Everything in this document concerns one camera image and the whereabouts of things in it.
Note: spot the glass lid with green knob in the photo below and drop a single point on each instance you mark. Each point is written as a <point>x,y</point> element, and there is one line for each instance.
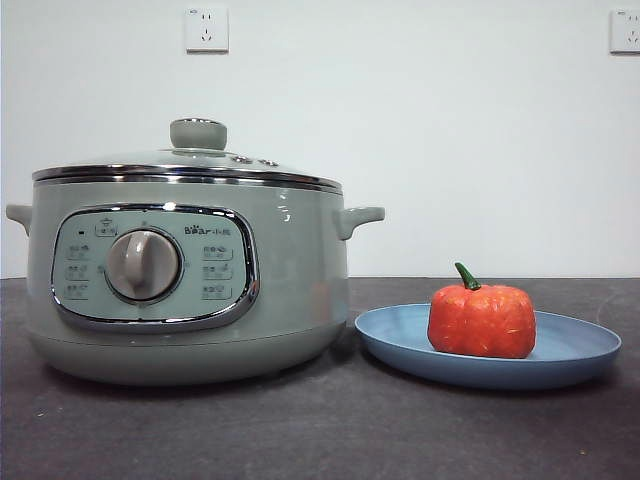
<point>197,135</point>

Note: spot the pale green electric steamer pot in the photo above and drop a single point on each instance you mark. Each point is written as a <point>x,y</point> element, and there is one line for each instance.
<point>300,280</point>

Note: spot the blue plate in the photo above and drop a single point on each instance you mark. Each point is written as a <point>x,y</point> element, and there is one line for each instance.
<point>395,335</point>

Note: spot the white wall socket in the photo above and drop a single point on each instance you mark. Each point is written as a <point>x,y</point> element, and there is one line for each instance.
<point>626,31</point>
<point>207,30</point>

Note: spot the orange pumpkin with green stem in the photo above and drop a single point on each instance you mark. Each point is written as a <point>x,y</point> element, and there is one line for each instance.
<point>480,320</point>

